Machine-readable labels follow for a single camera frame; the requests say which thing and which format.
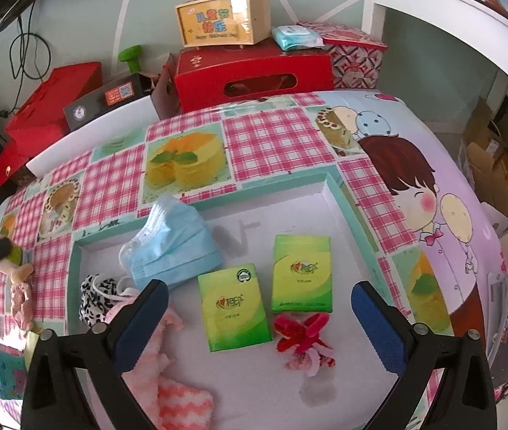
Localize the red patterned tin box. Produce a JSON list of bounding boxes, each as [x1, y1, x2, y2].
[[297, 21, 389, 91]]

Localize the black box with label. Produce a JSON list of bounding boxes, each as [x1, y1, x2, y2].
[[62, 72, 152, 133]]

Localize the brown cardboard box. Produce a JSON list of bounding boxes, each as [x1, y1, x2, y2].
[[150, 63, 181, 120]]

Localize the green tissue pack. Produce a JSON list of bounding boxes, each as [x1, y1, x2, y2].
[[270, 234, 334, 315], [197, 263, 274, 353]]

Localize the white carton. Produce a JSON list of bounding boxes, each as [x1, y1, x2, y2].
[[479, 201, 508, 234]]

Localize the teal printed packet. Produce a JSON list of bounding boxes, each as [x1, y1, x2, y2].
[[0, 335, 29, 402]]

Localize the printed plaid tablecloth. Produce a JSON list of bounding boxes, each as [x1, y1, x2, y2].
[[0, 91, 504, 430]]

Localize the white bottle with green label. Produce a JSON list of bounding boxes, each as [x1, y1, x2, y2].
[[0, 226, 25, 268]]

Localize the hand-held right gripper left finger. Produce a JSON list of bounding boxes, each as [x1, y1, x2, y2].
[[21, 279, 169, 430]]

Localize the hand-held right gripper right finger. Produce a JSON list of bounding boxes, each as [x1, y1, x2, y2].
[[350, 280, 499, 430]]

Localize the yellow gift box with handle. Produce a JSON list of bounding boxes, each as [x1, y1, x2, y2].
[[174, 0, 273, 49]]

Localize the leopard print scrunchie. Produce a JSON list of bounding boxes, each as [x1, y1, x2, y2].
[[78, 273, 141, 329]]

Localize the white box with teal rim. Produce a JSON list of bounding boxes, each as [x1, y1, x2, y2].
[[68, 171, 417, 430]]

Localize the green plastic object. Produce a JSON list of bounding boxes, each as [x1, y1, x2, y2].
[[118, 44, 144, 73]]

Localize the blue wet wipes pack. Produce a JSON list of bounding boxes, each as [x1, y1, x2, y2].
[[271, 24, 325, 51]]

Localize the pink striped cloth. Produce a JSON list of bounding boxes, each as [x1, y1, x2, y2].
[[102, 296, 215, 430]]

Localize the red box with cutout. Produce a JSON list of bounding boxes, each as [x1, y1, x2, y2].
[[171, 45, 336, 113]]

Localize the blue face mask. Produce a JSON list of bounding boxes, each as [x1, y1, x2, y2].
[[118, 195, 225, 291]]

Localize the flat red boxes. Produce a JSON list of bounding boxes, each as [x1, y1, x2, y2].
[[0, 61, 103, 195]]

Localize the red pink hair bow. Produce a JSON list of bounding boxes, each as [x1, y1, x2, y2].
[[274, 312, 336, 372]]

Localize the stack of cardboard boxes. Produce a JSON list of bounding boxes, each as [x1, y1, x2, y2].
[[459, 97, 508, 230]]

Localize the white shelf unit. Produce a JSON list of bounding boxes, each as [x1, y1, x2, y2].
[[361, 0, 508, 115]]

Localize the black cable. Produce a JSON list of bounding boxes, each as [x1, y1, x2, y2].
[[9, 2, 52, 80]]

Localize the beige pink plush toy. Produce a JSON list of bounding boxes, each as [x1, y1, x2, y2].
[[9, 263, 37, 330]]

